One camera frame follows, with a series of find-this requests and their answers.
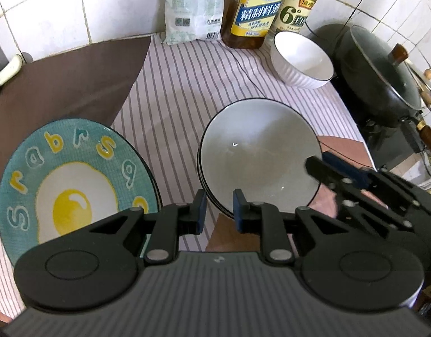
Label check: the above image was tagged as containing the glass wok lid wooden knob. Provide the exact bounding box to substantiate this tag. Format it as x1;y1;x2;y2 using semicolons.
349;24;426;111

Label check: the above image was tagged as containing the yellow label oil bottle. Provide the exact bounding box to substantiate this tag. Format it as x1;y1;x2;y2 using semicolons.
220;0;293;50

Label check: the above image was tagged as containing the white salt bag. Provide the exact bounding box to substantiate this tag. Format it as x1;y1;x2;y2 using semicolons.
158;0;227;45

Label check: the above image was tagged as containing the striped printed tablecloth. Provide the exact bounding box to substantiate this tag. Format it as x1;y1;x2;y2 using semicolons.
0;35;375;324

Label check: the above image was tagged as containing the black wok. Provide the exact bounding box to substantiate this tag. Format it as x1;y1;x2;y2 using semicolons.
315;24;431;153

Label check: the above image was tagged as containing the cream knife handle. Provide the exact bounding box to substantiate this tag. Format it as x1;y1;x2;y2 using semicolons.
0;54;24;87

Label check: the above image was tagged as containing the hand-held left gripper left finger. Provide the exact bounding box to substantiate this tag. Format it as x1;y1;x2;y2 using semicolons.
89;190;207;264

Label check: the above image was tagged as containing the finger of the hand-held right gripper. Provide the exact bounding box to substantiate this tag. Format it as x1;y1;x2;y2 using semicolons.
305;155;354;199
321;151;373;189

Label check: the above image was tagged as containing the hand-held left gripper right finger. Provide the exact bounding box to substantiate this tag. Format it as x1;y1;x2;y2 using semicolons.
233;189;343;265

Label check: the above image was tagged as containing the teal fried egg plate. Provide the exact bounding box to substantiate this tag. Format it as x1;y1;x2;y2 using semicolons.
0;119;163;253

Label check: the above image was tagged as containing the clear vinegar bottle yellow cap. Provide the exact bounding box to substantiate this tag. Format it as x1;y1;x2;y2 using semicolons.
272;0;324;36

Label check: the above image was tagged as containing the black gas stove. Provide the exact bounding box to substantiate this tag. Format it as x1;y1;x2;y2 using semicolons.
356;110;431;173

